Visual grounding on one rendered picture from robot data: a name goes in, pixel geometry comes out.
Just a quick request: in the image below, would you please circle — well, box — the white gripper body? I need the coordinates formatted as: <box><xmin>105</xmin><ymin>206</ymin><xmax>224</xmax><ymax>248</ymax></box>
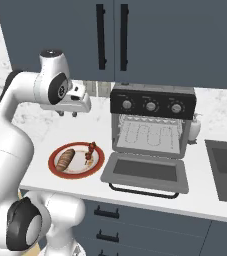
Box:
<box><xmin>39</xmin><ymin>92</ymin><xmax>92</xmax><ymax>114</ymax></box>

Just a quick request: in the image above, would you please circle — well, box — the red kebab skewer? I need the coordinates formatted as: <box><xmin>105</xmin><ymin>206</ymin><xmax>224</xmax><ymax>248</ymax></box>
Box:
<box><xmin>84</xmin><ymin>141</ymin><xmax>98</xmax><ymax>166</ymax></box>

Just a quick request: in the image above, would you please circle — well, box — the brown baguette bread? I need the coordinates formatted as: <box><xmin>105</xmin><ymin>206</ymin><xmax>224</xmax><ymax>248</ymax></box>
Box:
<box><xmin>55</xmin><ymin>148</ymin><xmax>76</xmax><ymax>173</ymax></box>

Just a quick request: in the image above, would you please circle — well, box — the silver toaster oven knob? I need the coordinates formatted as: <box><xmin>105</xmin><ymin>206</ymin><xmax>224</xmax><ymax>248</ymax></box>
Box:
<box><xmin>170</xmin><ymin>102</ymin><xmax>183</xmax><ymax>115</ymax></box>
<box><xmin>145</xmin><ymin>100</ymin><xmax>158</xmax><ymax>113</ymax></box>
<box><xmin>122</xmin><ymin>99</ymin><xmax>134</xmax><ymax>111</ymax></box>

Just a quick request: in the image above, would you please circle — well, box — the black grey toaster oven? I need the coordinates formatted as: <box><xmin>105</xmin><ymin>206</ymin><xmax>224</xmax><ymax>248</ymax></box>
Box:
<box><xmin>109</xmin><ymin>82</ymin><xmax>198</xmax><ymax>160</ymax></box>

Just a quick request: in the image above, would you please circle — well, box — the grey toaster oven door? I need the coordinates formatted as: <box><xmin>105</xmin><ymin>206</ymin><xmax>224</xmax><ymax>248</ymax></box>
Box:
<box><xmin>100</xmin><ymin>152</ymin><xmax>190</xmax><ymax>195</ymax></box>

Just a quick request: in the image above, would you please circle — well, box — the dark grey base cupboard door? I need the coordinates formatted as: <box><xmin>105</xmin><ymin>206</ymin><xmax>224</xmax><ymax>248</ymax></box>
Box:
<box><xmin>198</xmin><ymin>219</ymin><xmax>227</xmax><ymax>256</ymax></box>

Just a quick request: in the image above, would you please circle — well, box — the red rimmed white plate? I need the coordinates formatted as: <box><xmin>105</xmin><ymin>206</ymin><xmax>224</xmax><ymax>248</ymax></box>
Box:
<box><xmin>47</xmin><ymin>141</ymin><xmax>106</xmax><ymax>180</ymax></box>

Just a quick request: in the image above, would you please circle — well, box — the white jar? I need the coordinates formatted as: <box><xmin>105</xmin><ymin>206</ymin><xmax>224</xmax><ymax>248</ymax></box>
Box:
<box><xmin>188</xmin><ymin>112</ymin><xmax>203</xmax><ymax>146</ymax></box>

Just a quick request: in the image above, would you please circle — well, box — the dark grey drawer front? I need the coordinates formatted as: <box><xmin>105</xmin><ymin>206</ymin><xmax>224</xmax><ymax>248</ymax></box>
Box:
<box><xmin>80</xmin><ymin>199</ymin><xmax>213</xmax><ymax>241</ymax></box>
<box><xmin>72</xmin><ymin>222</ymin><xmax>207</xmax><ymax>256</ymax></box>

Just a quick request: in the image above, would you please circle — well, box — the grey sink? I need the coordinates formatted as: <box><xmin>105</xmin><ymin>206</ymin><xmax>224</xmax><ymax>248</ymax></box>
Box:
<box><xmin>204</xmin><ymin>139</ymin><xmax>227</xmax><ymax>205</ymax></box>

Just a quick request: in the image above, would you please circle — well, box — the black cupboard handle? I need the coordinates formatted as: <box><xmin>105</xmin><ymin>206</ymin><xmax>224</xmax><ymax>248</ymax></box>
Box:
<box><xmin>95</xmin><ymin>3</ymin><xmax>107</xmax><ymax>71</ymax></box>
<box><xmin>119</xmin><ymin>3</ymin><xmax>130</xmax><ymax>72</ymax></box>

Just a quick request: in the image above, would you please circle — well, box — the black drawer handle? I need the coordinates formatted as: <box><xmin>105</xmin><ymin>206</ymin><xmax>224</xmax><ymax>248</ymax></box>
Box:
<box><xmin>97</xmin><ymin>248</ymin><xmax>115</xmax><ymax>256</ymax></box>
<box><xmin>93</xmin><ymin>205</ymin><xmax>120</xmax><ymax>220</ymax></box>
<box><xmin>95</xmin><ymin>229</ymin><xmax>120</xmax><ymax>244</ymax></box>

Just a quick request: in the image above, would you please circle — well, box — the black toaster oven door handle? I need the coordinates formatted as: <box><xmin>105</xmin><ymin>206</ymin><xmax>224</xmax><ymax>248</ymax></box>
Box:
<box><xmin>108</xmin><ymin>182</ymin><xmax>180</xmax><ymax>200</ymax></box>

